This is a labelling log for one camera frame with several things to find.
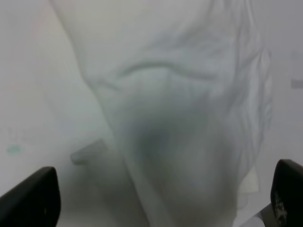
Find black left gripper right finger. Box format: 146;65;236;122
270;159;303;227

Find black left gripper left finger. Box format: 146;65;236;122
0;166;61;227

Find white short sleeve t-shirt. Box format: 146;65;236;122
51;0;272;227

